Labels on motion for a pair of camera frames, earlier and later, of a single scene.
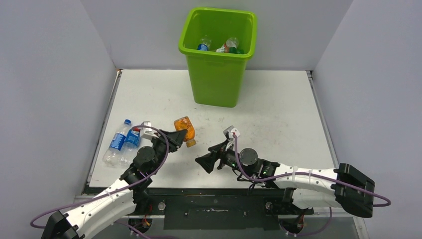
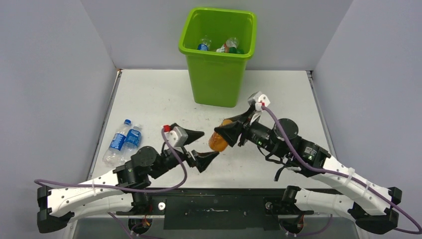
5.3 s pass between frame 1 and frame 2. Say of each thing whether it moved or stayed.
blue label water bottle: stayed
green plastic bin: stayed
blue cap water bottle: stayed
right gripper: moved
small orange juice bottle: moved
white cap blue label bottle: stayed
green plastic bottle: stayed
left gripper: moved
